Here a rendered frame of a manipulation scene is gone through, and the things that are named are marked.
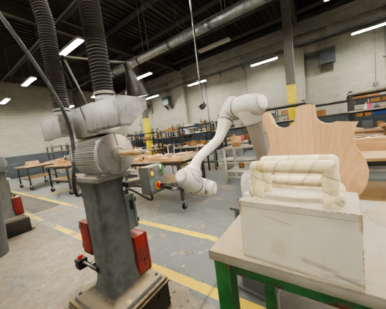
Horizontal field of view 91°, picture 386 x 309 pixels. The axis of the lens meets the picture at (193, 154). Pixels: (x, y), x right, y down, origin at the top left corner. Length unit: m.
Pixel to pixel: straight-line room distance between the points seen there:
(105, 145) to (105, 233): 0.58
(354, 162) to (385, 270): 0.34
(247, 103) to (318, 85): 10.69
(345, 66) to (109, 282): 11.75
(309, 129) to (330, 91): 10.92
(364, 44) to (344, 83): 1.67
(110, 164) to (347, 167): 1.12
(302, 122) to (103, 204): 1.20
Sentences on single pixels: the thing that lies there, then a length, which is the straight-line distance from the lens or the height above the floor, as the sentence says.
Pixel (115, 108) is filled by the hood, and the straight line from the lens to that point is 0.94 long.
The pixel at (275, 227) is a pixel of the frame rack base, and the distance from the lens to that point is 0.57.
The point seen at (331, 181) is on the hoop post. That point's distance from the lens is 0.52.
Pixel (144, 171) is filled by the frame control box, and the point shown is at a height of 1.10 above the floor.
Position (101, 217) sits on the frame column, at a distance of 1.40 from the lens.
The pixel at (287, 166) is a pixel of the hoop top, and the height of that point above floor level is 1.20.
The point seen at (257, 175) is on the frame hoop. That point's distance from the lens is 0.55.
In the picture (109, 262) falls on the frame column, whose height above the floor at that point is 0.55.
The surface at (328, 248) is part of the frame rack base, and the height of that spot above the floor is 1.01.
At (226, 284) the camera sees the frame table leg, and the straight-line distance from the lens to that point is 0.75.
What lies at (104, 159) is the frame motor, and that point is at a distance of 1.19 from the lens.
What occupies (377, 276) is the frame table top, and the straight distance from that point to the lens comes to 0.67.
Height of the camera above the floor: 1.31
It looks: 6 degrees down
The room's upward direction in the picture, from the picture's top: 7 degrees counter-clockwise
